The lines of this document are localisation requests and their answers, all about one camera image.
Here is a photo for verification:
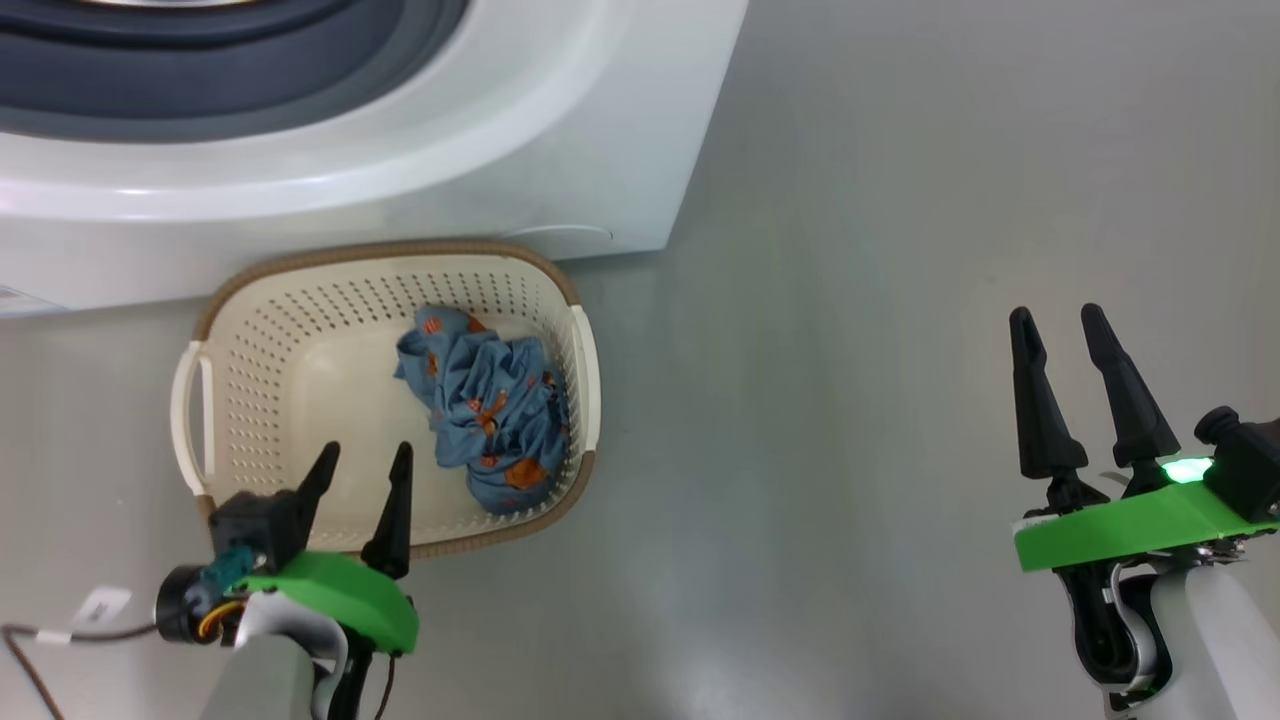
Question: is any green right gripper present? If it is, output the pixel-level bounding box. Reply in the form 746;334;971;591
1008;303;1280;574

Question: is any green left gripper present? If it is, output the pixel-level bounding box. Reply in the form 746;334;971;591
235;442;421;657

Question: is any blue garment with orange print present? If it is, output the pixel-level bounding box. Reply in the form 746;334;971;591
393;304;573;518

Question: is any cream perforated laundry basket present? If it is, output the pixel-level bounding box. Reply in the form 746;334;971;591
170;238;602;561

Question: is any white washing machine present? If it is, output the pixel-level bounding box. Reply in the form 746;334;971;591
0;0;749;319

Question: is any grey rubber door seal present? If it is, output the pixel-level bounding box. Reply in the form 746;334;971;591
0;0;471;143

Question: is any thin dark left camera cable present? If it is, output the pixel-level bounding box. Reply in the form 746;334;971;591
0;565;223;720

